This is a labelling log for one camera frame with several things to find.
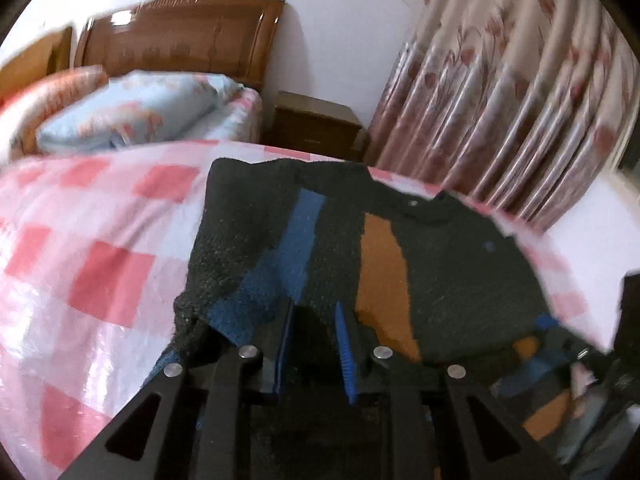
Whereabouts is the brown wooden cabinet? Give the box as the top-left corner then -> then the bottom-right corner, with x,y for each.
0,25 -> 74,105

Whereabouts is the brown wooden nightstand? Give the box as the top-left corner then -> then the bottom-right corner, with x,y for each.
260,91 -> 368,162

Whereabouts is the light blue floral pillow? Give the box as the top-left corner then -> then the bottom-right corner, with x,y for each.
36,70 -> 244,155

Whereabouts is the pink floral pillow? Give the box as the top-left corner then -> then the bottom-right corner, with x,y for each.
1,65 -> 108,166

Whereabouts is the wooden headboard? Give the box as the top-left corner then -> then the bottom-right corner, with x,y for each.
74,0 -> 285,91

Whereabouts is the black striped knit sweater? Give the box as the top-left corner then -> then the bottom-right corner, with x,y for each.
140,158 -> 587,479

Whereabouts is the floral pink curtain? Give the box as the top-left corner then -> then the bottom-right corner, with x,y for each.
366,0 -> 639,230

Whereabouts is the pink checkered bed sheet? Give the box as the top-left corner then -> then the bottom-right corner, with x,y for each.
1,141 -> 601,479

